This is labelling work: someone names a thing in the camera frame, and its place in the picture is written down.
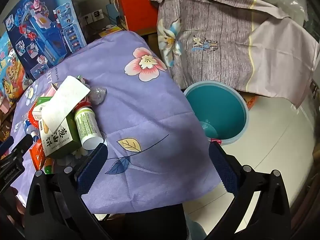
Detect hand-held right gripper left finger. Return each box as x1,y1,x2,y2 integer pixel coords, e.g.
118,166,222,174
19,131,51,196
24,142,110,240

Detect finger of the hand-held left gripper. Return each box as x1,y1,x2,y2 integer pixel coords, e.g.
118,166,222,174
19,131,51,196
11,134,34,157
0,136,14,155

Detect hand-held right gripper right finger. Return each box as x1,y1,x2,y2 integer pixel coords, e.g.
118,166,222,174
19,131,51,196
200,141,292,240

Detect clear plastic water bottle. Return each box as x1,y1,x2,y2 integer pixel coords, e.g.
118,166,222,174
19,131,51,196
22,119,42,140

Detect orange snack packet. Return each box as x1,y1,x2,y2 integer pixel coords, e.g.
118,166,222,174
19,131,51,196
29,140,54,173

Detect green biscuit box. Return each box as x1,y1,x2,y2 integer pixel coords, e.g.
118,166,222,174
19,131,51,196
39,116,83,159

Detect white bottle green label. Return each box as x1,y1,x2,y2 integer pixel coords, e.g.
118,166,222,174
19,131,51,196
74,106,104,150

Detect white paper towel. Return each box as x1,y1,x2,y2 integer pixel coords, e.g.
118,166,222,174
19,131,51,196
41,76,91,132

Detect pink packet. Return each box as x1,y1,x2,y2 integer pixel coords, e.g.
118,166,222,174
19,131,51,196
46,84,59,98

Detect teal plastic bucket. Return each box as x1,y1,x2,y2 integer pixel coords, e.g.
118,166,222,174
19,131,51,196
183,80,250,145

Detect drink can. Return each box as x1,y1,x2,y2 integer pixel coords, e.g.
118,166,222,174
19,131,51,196
76,100,94,110

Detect clear plastic wrapper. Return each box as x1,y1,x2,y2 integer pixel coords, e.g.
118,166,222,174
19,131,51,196
89,86,108,105

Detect person's left hand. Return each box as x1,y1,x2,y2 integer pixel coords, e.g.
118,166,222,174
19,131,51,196
0,187,27,215

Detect pink box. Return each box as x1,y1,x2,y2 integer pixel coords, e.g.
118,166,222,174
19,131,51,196
0,97,13,114

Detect cartoon dog toy box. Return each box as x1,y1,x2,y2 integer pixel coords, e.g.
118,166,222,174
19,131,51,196
0,32,33,103

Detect red patterned box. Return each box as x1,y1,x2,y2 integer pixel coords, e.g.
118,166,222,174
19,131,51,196
244,96,258,110

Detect purple floral tablecloth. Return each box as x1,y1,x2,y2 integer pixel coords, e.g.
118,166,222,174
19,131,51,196
10,30,225,214

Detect dark trousers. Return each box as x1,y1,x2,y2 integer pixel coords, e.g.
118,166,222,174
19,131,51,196
95,202,190,240

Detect blue toy box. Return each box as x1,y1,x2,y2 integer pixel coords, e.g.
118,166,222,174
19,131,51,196
4,0,88,80

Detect grey striped floral cloth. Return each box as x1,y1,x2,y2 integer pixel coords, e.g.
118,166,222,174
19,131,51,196
149,0,320,109

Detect thin blue box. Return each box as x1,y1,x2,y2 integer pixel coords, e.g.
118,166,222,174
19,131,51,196
106,3,118,27

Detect red cardboard box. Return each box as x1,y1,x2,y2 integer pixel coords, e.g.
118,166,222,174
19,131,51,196
114,0,159,30

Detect clear plastic bag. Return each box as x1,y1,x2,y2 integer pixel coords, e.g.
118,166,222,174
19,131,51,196
275,0,310,22

